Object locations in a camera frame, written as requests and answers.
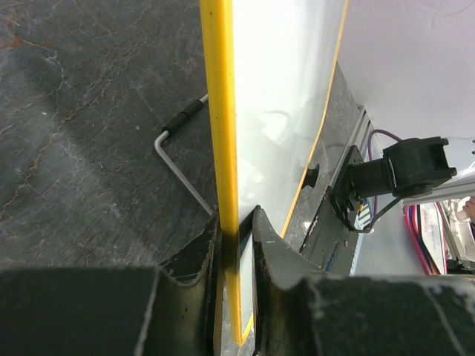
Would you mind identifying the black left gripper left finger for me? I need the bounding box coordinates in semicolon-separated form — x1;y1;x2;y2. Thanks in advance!
1;217;223;355

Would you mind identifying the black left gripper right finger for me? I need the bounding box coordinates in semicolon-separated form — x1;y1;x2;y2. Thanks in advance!
252;207;474;355

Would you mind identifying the orange framed whiteboard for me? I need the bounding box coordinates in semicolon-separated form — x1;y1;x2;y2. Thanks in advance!
200;1;348;345

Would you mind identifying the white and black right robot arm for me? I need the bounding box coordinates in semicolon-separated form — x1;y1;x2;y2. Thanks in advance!
329;136;474;233

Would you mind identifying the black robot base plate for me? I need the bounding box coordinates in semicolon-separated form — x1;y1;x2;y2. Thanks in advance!
299;186;359;276

